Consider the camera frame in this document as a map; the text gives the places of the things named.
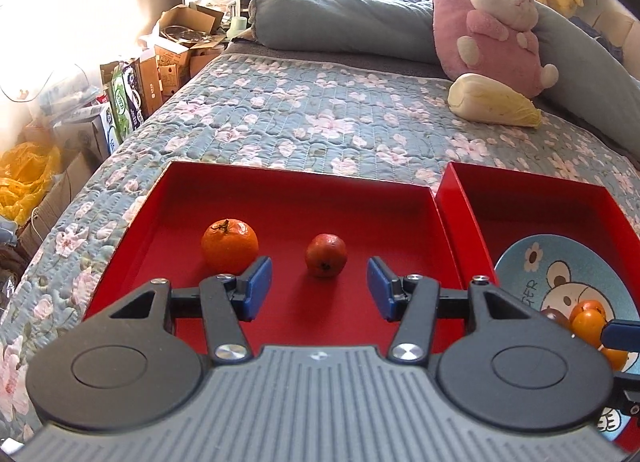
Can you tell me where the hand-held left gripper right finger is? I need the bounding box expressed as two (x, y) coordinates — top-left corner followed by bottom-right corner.
(366, 256), (543, 365)

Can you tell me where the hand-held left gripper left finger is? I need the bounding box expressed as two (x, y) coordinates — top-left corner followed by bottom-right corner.
(102, 256), (274, 365)

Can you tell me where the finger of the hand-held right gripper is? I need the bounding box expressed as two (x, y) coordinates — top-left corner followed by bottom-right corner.
(601, 319), (640, 349)

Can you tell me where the yellow orange lemon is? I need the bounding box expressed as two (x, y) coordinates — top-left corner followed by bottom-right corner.
(600, 347), (629, 372)
(571, 310), (607, 348)

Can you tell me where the orange tangerine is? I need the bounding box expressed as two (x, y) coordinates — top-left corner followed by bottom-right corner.
(570, 299), (606, 318)
(201, 218), (260, 274)

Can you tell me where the small red pomegranate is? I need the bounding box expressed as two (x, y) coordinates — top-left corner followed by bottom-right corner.
(305, 233), (348, 278)

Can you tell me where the dark purple plum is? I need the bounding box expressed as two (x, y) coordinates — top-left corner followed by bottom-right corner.
(541, 308), (572, 331)

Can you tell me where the large red cardboard box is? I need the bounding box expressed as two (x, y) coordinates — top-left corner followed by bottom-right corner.
(82, 159), (463, 358)

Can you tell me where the blue bear print plate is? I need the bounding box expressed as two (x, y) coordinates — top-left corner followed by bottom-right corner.
(494, 234), (640, 445)

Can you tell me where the red cardboard box lid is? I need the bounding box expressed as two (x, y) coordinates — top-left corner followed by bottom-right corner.
(435, 162), (640, 445)

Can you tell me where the floral quilted bedspread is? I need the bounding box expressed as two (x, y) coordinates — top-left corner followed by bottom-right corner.
(0, 53), (640, 443)

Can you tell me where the large brown cardboard box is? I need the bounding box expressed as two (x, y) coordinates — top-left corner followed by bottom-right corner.
(17, 151), (109, 254)

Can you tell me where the napa cabbage plush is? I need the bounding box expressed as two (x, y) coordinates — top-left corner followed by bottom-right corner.
(447, 73), (543, 129)

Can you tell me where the white printed box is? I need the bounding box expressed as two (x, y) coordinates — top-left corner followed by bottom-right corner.
(94, 104), (124, 156)

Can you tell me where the green white carton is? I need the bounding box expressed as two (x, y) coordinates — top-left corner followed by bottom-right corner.
(106, 63), (147, 136)

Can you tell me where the grey blanket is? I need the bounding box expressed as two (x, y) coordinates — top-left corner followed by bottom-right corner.
(222, 41), (451, 79)

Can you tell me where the yellow plastic bag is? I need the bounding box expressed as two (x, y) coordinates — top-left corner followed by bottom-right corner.
(0, 142), (62, 226)

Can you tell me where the open cardboard box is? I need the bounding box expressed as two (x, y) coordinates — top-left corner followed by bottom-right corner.
(156, 3), (226, 51)

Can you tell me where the pink plush rabbit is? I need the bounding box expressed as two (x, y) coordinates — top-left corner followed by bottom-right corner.
(432, 0), (560, 98)

